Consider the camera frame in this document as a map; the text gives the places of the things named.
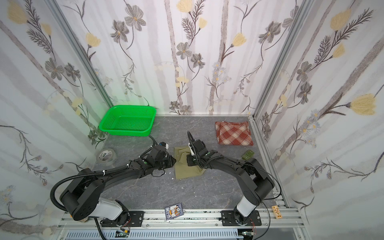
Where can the blue patterned card box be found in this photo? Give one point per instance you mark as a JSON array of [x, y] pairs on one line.
[[174, 211]]

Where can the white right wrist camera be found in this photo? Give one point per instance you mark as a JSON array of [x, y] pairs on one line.
[[191, 149]]

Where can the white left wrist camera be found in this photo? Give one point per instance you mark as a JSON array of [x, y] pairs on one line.
[[165, 145]]

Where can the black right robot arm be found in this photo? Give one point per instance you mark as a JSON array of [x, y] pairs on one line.
[[199, 145]]

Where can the green plastic basket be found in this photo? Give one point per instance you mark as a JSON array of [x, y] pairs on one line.
[[128, 120]]

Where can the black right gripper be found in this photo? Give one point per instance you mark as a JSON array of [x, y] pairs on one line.
[[197, 148]]

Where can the clear tape roll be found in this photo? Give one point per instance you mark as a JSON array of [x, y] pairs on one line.
[[106, 157]]

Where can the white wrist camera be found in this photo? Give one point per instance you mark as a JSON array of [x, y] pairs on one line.
[[191, 149], [165, 145]]

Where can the red plaid skirt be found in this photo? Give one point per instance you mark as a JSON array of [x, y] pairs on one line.
[[233, 134]]

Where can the white slotted cable duct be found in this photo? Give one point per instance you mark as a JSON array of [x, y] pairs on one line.
[[178, 234]]

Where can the small green box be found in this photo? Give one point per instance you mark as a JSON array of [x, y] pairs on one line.
[[248, 155]]

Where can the olive khaki skirt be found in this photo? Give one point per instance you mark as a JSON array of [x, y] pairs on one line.
[[182, 170]]

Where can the small wooden block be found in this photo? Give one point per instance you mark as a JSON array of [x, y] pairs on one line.
[[277, 212]]

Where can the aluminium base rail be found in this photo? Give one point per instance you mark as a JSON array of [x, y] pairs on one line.
[[193, 219]]

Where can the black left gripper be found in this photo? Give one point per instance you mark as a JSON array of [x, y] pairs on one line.
[[167, 160]]

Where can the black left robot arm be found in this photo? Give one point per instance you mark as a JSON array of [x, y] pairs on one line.
[[79, 195]]

